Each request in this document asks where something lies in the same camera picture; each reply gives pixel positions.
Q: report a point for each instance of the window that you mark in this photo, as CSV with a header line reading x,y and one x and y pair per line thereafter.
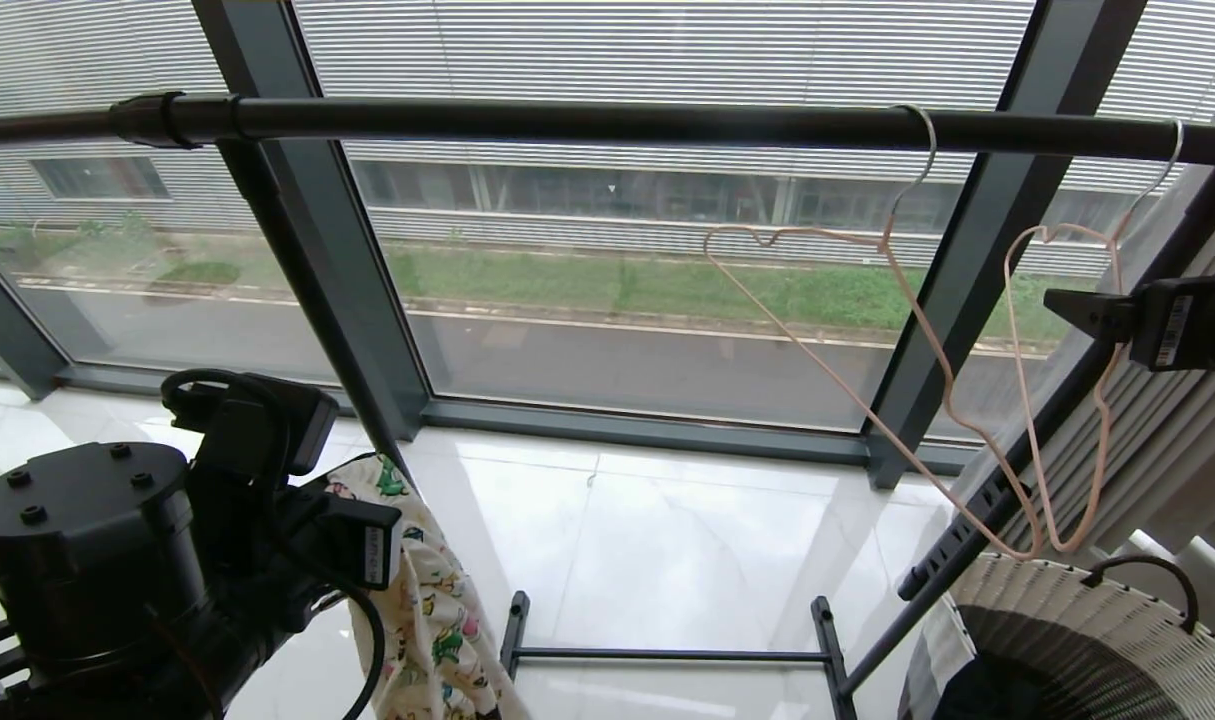
x,y
607,300

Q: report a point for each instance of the black garment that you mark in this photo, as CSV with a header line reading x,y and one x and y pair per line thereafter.
x,y
982,695

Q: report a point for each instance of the pink clothes hanger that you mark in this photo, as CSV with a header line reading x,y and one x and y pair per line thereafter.
x,y
1027,440
847,387

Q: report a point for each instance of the white laundry basket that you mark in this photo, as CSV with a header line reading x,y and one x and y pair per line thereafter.
x,y
1097,620

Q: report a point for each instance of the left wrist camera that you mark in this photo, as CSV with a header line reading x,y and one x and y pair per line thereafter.
x,y
267,420

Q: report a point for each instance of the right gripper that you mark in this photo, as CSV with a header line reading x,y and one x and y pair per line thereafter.
x,y
1212,325

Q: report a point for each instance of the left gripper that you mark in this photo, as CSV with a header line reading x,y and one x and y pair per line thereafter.
x,y
352,545

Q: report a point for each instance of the black clothes rack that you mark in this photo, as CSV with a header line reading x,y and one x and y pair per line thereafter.
x,y
567,122

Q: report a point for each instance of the cream printed garment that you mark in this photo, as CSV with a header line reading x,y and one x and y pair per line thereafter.
x,y
437,620

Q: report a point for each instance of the beige curtain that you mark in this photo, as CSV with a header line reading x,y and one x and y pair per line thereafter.
x,y
1167,460

